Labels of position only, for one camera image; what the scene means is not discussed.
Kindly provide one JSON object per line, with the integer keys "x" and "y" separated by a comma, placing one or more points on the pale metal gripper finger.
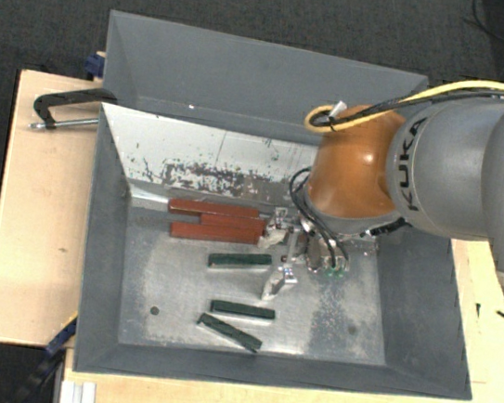
{"x": 274, "y": 234}
{"x": 281, "y": 281}

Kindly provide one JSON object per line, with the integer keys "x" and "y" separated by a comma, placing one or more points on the red-brown flat block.
{"x": 235, "y": 222}
{"x": 214, "y": 233}
{"x": 213, "y": 209}

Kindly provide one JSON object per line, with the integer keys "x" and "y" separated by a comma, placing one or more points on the dark green flat block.
{"x": 239, "y": 260}
{"x": 229, "y": 331}
{"x": 242, "y": 310}

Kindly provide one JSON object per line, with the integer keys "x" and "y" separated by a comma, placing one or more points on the grey metal bin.
{"x": 233, "y": 76}

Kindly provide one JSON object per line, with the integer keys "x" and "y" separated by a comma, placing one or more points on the pale wood board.
{"x": 44, "y": 212}

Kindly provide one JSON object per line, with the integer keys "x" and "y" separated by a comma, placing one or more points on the black cylinder on white bracket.
{"x": 386, "y": 227}

